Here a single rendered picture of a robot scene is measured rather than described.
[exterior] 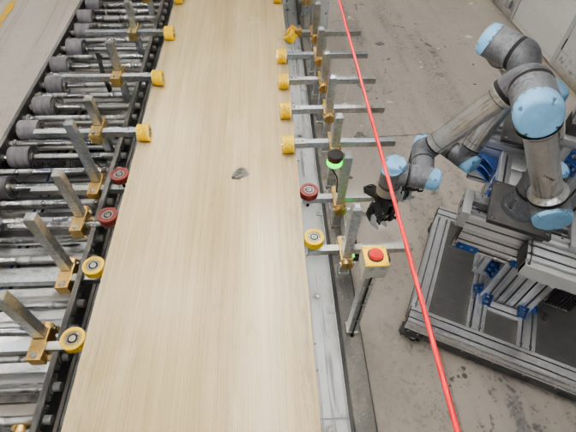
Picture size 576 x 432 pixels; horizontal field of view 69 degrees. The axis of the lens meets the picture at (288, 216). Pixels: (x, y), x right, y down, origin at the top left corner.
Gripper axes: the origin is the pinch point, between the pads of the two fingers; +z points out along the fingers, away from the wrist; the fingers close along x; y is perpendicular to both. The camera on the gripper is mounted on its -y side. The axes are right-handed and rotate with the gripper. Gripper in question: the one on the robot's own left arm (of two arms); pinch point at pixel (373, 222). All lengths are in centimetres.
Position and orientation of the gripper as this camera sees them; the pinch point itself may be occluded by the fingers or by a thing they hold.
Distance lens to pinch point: 167.8
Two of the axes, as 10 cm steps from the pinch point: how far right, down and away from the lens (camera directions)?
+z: -0.2, 6.3, 7.8
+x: 9.2, -2.9, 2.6
